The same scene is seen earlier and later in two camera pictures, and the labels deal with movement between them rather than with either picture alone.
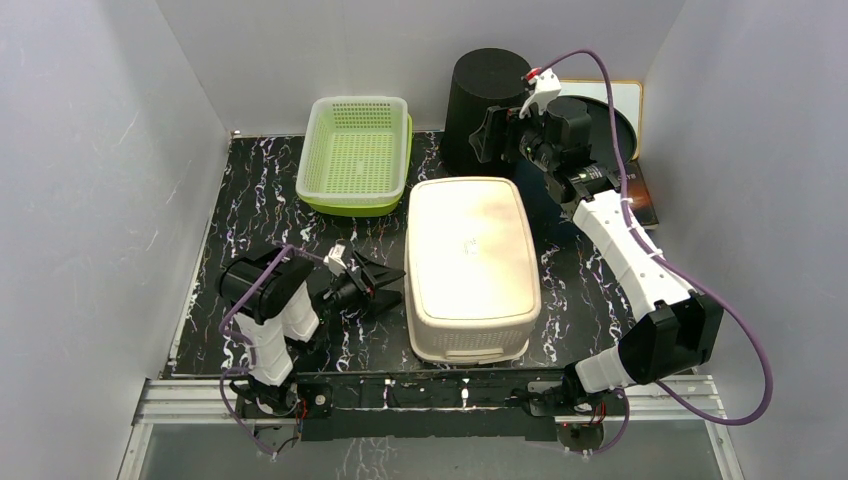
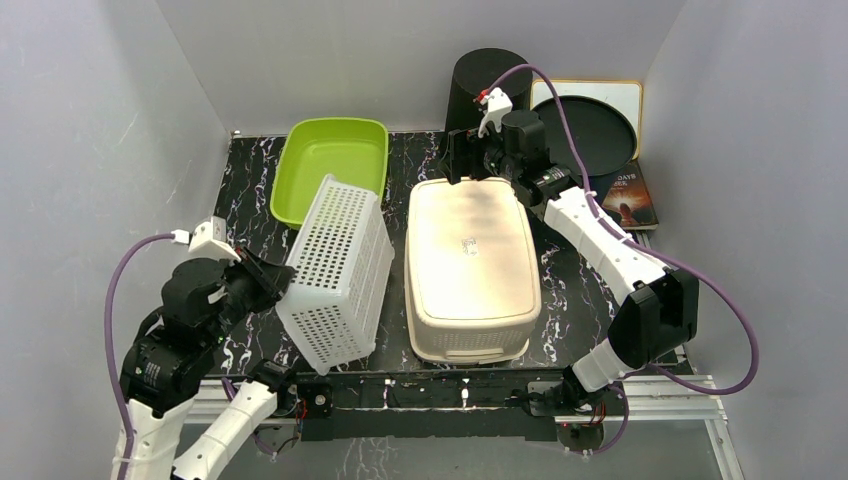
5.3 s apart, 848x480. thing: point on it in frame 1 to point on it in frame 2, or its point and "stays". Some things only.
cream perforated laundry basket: x=472 y=280 stays
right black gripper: x=485 y=138 to x=461 y=144
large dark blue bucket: x=602 y=138 stays
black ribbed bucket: x=482 y=79 stays
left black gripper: x=371 y=275 to x=274 y=278
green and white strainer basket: x=355 y=156 to x=342 y=259
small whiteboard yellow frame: x=627 y=97 stays
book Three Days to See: x=639 y=196 stays
